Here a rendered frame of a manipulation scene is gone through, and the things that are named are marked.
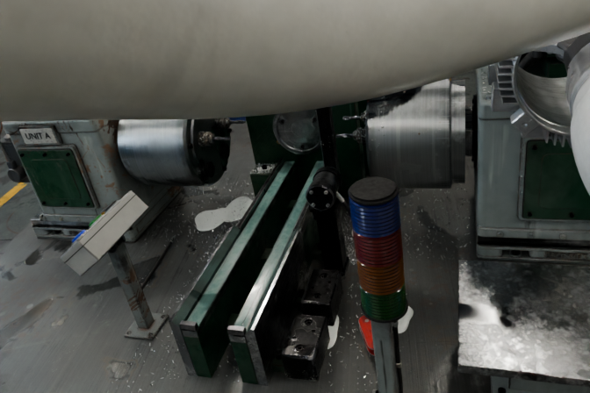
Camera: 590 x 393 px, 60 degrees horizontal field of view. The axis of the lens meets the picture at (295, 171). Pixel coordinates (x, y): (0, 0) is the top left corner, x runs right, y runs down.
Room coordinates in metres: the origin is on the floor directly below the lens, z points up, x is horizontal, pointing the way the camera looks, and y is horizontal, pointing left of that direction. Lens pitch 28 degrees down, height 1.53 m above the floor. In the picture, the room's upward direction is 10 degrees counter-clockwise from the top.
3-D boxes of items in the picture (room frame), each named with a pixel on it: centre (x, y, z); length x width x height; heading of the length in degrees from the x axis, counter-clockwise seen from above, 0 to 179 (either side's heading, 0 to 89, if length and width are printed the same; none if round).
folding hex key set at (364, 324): (0.68, -0.09, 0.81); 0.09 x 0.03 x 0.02; 5
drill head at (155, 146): (1.26, 0.33, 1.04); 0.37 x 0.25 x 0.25; 69
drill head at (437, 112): (1.01, -0.31, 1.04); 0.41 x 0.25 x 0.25; 69
